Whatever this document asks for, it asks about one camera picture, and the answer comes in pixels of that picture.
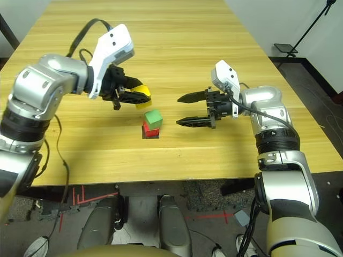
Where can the grey white bystander sneaker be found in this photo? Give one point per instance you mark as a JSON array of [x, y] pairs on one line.
[[36, 247]]

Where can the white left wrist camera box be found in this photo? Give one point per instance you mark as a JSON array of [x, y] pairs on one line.
[[112, 45]]

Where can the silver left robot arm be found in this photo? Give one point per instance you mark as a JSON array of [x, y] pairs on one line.
[[40, 85]]

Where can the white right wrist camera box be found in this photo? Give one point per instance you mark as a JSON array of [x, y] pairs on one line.
[[225, 75]]

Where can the yellow wooden block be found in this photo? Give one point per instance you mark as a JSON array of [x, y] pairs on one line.
[[145, 89]]

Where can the grey left robot leg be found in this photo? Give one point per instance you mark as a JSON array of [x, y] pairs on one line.
[[99, 225]]

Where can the black tripod stand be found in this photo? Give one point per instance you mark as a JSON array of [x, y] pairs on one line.
[[285, 47]]

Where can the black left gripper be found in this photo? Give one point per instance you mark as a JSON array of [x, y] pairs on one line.
[[112, 80]]

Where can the grey robot leg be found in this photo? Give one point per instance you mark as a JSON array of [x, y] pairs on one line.
[[99, 225], [174, 227]]

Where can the grey right robot leg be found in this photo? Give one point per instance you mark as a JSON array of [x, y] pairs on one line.
[[174, 227]]

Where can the red wooden block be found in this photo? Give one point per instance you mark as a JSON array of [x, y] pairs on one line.
[[150, 132]]

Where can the green wooden block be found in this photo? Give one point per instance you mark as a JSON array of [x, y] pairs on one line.
[[153, 117]]

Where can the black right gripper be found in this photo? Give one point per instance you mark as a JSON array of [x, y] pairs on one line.
[[221, 105]]

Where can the tan robot torso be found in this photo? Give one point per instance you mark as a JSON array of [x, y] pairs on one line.
[[112, 253]]

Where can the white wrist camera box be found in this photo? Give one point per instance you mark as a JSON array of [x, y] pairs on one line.
[[112, 45], [225, 75]]

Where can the wooden side table black legs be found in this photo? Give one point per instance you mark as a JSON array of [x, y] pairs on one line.
[[9, 32]]

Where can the speckled rubber floor mat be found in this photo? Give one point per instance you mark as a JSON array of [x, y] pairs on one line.
[[21, 207], [206, 195]]

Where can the small grey floor pad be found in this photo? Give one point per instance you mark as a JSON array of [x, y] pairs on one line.
[[241, 218]]

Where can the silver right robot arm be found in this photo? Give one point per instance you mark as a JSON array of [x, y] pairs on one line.
[[281, 160]]

